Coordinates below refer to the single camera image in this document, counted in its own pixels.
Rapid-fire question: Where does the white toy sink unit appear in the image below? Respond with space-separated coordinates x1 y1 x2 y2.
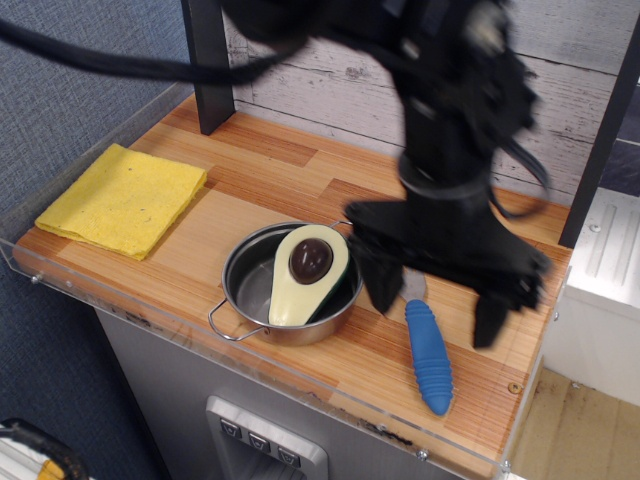
542 188 639 405

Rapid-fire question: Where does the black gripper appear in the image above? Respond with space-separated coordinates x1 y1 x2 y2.
345 169 551 349

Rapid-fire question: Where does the dark shelf post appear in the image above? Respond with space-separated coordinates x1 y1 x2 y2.
558 19 639 248
181 0 235 135

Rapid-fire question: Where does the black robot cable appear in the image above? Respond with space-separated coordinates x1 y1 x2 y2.
0 17 321 86

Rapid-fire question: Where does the grey toy fridge cabinet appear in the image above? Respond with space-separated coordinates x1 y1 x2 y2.
94 305 451 480

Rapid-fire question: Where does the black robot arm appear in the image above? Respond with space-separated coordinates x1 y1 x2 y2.
222 1 550 348

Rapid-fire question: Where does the yellow towel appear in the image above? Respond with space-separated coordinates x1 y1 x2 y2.
35 144 207 260

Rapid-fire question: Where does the clear acrylic guard rail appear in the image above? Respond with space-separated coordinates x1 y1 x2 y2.
1 98 570 479

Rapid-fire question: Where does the toy avocado half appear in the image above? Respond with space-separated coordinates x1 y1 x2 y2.
268 224 349 327

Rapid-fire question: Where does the small steel pot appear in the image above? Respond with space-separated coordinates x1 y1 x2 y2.
208 221 363 346

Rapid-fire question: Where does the dark right shelf post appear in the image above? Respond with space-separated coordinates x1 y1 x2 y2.
558 19 639 248

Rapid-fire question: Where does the yellow black object corner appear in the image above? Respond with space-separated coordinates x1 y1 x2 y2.
1 418 91 479

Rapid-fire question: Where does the blue handled metal fork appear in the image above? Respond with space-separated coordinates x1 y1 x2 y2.
401 269 453 416

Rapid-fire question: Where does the dark left shelf post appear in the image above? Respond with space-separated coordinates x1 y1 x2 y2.
181 0 235 135

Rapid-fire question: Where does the silver dispenser button panel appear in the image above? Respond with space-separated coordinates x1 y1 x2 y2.
206 395 329 479

